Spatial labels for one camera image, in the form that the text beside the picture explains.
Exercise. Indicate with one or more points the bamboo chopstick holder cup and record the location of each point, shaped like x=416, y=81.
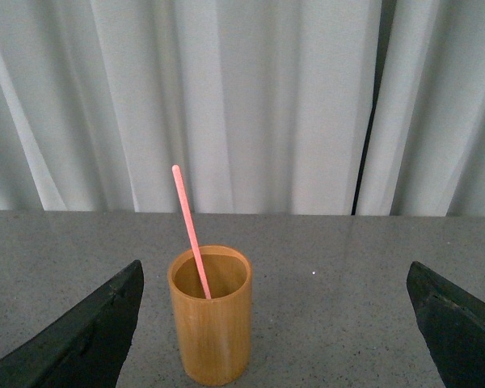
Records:
x=214, y=335

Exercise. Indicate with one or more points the white curtain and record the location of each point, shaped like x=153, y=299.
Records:
x=303, y=107

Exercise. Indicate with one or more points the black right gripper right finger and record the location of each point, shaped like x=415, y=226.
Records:
x=452, y=322

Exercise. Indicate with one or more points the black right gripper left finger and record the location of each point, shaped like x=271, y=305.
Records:
x=88, y=345

